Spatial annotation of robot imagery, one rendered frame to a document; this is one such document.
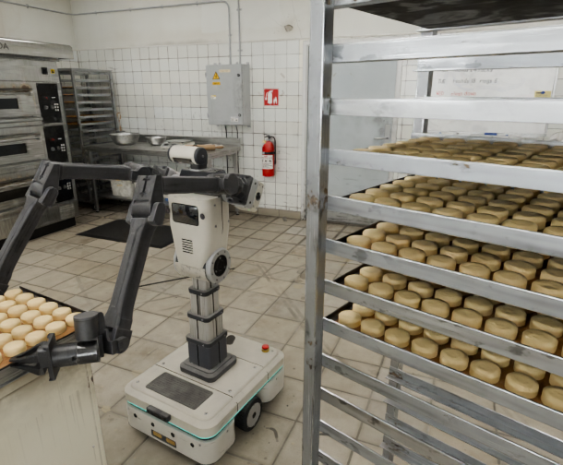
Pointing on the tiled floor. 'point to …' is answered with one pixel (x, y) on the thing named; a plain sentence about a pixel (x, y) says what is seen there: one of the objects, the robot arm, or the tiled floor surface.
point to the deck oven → (16, 137)
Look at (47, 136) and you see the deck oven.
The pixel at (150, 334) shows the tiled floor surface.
